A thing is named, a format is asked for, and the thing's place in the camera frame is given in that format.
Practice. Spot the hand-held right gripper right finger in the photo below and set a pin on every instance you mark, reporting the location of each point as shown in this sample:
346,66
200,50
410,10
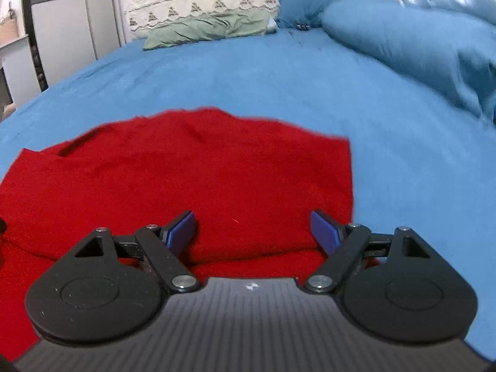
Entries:
324,231

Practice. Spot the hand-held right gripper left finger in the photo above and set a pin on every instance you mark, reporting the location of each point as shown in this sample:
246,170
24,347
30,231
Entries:
181,231

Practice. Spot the red knitted sweater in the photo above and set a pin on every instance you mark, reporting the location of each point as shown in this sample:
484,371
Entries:
155,186

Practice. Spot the blue bed sheet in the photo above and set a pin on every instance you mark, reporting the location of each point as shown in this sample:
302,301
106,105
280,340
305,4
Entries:
252,81

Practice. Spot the green pillow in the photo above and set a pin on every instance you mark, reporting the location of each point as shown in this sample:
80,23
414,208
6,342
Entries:
205,29

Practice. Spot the blue duvet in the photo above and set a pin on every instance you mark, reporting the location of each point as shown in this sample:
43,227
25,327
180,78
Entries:
407,35

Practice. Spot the cream quilted headboard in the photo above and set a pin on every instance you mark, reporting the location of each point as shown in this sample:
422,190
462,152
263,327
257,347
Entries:
201,0

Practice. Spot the white side cabinet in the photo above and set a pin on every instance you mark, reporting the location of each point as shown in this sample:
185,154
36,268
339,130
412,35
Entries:
13,66

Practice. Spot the grey white wardrobe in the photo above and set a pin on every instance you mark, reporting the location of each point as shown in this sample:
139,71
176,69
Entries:
66,15

